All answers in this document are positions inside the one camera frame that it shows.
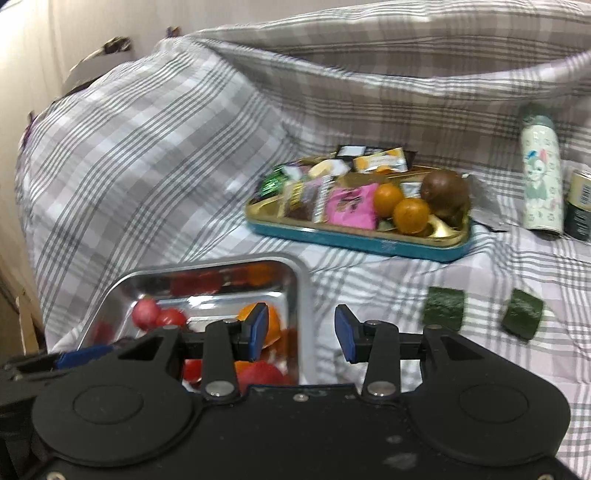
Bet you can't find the gold label cake packet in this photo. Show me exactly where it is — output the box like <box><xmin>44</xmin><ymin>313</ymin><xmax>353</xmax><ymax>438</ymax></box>
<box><xmin>279</xmin><ymin>180</ymin><xmax>308</xmax><ymax>218</ymax></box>

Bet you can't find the green foil candy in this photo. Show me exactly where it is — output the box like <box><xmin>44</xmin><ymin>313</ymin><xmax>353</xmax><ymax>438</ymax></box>
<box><xmin>260</xmin><ymin>168</ymin><xmax>290</xmax><ymax>199</ymax></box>

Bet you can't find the brown cake clear packet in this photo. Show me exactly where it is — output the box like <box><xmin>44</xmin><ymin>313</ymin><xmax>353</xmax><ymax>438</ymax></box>
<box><xmin>298</xmin><ymin>177</ymin><xmax>334</xmax><ymax>223</ymax></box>

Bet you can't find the green cucumber piece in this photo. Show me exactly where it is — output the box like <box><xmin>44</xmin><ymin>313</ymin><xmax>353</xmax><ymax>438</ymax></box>
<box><xmin>502</xmin><ymin>289</ymin><xmax>545</xmax><ymax>342</ymax></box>
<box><xmin>423</xmin><ymin>285</ymin><xmax>467</xmax><ymax>332</ymax></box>

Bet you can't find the yellow white snack packet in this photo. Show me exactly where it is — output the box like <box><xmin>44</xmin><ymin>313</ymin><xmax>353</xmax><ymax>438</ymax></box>
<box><xmin>353</xmin><ymin>148</ymin><xmax>410</xmax><ymax>174</ymax></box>

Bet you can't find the brown kiwi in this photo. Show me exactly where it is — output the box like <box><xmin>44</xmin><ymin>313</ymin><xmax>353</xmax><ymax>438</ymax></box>
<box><xmin>420</xmin><ymin>169</ymin><xmax>472</xmax><ymax>219</ymax></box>

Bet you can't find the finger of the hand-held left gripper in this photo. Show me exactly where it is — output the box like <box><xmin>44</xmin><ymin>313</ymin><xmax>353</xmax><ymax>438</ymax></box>
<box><xmin>7</xmin><ymin>346</ymin><xmax>117</xmax><ymax>372</ymax></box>

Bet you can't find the grey plaid blanket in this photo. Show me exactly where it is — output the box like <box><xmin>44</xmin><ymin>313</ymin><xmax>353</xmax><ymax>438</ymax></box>
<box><xmin>15</xmin><ymin>0</ymin><xmax>591</xmax><ymax>468</ymax></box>

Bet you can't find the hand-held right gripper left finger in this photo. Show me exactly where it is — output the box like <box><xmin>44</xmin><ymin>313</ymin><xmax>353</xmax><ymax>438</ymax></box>
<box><xmin>117</xmin><ymin>302</ymin><xmax>270</xmax><ymax>400</ymax></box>

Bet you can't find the dark green can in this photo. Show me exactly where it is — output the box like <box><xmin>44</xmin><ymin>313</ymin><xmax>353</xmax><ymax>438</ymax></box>
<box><xmin>564</xmin><ymin>169</ymin><xmax>591</xmax><ymax>243</ymax></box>

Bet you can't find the pink snack packet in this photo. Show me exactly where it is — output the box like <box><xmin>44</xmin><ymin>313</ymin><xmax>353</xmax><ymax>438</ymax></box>
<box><xmin>325</xmin><ymin>183</ymin><xmax>380</xmax><ymax>228</ymax></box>

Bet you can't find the cream wrapped pastry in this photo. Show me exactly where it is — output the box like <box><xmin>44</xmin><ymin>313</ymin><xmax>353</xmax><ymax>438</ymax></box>
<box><xmin>307</xmin><ymin>159</ymin><xmax>350</xmax><ymax>179</ymax></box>

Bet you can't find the red radish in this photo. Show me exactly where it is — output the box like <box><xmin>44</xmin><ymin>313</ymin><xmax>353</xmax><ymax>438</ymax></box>
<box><xmin>237</xmin><ymin>360</ymin><xmax>297</xmax><ymax>387</ymax></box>
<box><xmin>131</xmin><ymin>297</ymin><xmax>160</xmax><ymax>331</ymax></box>

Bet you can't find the blue gold snack tin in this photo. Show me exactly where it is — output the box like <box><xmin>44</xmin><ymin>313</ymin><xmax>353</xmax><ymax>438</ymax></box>
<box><xmin>243</xmin><ymin>157</ymin><xmax>472</xmax><ymax>264</ymax></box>

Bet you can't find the white cat print bottle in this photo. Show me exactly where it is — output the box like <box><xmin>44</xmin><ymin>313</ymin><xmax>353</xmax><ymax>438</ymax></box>
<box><xmin>521</xmin><ymin>103</ymin><xmax>565</xmax><ymax>241</ymax></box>

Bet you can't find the stainless steel tray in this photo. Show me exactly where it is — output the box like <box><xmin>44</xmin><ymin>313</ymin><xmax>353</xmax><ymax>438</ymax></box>
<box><xmin>74</xmin><ymin>258</ymin><xmax>317</xmax><ymax>387</ymax></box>

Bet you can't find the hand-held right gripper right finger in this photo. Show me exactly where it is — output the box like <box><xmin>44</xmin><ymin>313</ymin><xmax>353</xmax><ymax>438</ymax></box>
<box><xmin>334</xmin><ymin>304</ymin><xmax>485</xmax><ymax>399</ymax></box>

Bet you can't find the black snack packet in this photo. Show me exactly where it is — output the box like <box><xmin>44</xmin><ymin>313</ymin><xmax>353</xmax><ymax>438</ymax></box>
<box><xmin>337</xmin><ymin>144</ymin><xmax>382</xmax><ymax>160</ymax></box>

